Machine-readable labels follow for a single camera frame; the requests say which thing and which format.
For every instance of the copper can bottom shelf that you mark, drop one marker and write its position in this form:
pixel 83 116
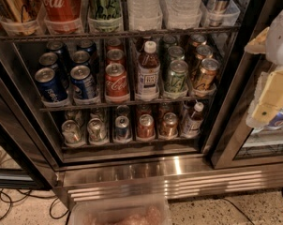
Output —
pixel 169 124

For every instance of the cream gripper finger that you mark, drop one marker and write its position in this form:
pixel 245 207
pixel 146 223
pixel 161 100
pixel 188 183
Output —
pixel 257 44
pixel 268 97

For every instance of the blue silver can bottom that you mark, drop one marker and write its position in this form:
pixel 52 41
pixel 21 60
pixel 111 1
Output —
pixel 122 128

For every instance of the gold can middle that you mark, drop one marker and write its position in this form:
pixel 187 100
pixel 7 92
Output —
pixel 201 52

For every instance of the gold can top shelf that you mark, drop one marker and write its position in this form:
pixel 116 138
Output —
pixel 19 17

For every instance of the brown tea bottle white cap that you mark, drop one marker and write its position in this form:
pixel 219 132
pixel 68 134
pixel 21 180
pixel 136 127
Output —
pixel 148 72

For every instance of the blue pepsi can rear right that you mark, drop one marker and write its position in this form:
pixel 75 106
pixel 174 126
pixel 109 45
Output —
pixel 88 46

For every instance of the green lacroix can middle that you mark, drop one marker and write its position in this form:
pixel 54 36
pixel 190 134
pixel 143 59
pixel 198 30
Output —
pixel 175 53

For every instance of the blue can right fridge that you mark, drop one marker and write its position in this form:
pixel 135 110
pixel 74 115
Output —
pixel 277 121

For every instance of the gold can rear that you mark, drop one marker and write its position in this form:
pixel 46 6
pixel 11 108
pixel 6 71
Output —
pixel 194 41

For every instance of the blue pepsi can middle left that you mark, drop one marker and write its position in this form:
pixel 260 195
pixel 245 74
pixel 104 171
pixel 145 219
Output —
pixel 51 60

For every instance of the blue pepsi can front left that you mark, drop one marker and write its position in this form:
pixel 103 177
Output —
pixel 50 87

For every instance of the stainless fridge bottom grille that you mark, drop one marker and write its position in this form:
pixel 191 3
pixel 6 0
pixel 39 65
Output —
pixel 173 177

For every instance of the green lacroix can rear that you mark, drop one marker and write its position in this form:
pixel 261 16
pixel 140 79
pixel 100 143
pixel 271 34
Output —
pixel 166 42

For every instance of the water bottle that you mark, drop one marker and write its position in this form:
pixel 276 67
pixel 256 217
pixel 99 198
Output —
pixel 144 15
pixel 181 14

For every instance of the gold can front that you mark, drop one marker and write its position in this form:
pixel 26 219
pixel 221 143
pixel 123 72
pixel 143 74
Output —
pixel 205 76

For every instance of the clear plastic bin on floor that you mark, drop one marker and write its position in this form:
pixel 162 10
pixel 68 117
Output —
pixel 143 209

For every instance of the red coke can top shelf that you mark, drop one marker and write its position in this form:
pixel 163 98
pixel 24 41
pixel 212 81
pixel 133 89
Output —
pixel 62 14

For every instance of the red coke can front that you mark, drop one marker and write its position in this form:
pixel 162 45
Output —
pixel 116 86

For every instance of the tea bottle bottom shelf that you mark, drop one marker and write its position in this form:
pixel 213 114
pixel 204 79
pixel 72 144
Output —
pixel 192 121

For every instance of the silver blue can top shelf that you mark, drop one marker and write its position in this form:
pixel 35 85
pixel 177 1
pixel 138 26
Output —
pixel 217 9

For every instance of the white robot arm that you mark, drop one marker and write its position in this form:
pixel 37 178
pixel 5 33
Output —
pixel 273 54

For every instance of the blue pepsi can rear left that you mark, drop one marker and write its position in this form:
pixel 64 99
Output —
pixel 60 48

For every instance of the water bottle top right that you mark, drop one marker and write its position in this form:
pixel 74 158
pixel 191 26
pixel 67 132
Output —
pixel 181 14

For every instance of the silver can bottom far left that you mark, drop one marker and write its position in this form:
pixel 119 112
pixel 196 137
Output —
pixel 71 132

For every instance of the blue pepsi can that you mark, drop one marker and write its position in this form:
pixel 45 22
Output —
pixel 84 85
pixel 50 87
pixel 60 48
pixel 88 46
pixel 51 60
pixel 81 58

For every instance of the water bottle top left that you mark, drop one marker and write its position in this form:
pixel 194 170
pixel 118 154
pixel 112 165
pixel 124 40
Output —
pixel 144 15

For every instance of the blue pepsi can middle right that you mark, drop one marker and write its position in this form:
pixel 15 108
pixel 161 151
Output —
pixel 81 58

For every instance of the red can bottom shelf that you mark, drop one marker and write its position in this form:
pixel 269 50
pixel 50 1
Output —
pixel 145 126

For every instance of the green lacroix can top shelf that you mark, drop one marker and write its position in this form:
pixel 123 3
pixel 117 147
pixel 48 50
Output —
pixel 105 14

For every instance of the glass fridge door right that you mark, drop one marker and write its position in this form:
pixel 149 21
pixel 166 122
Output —
pixel 254 133

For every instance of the red coke can rear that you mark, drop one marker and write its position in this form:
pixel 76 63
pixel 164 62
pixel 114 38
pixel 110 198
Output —
pixel 114 43

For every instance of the green lacroix can front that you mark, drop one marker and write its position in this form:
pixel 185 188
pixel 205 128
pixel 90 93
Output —
pixel 175 81

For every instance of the blue pepsi can front right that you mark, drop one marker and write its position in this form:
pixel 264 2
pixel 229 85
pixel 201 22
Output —
pixel 84 85

